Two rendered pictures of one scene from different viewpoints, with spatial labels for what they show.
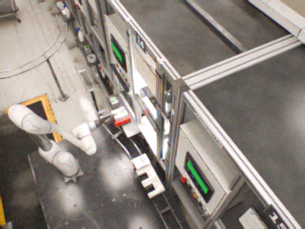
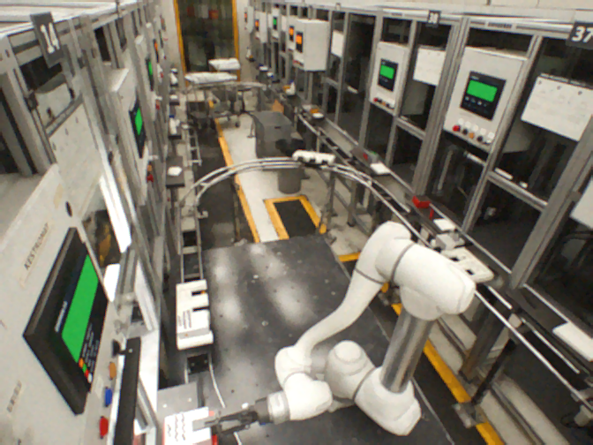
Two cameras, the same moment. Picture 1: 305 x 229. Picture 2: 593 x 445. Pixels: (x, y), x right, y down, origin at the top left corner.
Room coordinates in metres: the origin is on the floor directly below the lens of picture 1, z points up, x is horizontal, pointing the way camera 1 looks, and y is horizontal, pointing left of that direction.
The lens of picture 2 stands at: (1.88, 0.65, 2.09)
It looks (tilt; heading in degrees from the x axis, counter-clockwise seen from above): 35 degrees down; 188
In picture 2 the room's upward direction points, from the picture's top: 2 degrees clockwise
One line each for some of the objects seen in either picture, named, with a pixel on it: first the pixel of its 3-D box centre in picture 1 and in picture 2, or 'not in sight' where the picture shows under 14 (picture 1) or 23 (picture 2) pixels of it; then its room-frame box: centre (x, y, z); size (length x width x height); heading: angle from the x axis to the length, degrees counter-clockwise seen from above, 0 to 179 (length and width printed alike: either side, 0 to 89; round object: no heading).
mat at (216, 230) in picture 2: not in sight; (208, 145); (-3.20, -1.58, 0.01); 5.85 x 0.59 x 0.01; 26
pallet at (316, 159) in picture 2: not in sight; (313, 160); (-1.05, 0.37, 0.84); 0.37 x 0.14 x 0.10; 84
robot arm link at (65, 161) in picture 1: (66, 162); (347, 367); (1.03, 0.76, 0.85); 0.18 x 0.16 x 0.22; 54
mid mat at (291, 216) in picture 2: not in sight; (295, 218); (-1.32, 0.18, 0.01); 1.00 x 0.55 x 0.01; 26
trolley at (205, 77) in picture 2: not in sight; (213, 100); (-4.14, -1.81, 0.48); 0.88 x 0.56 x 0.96; 134
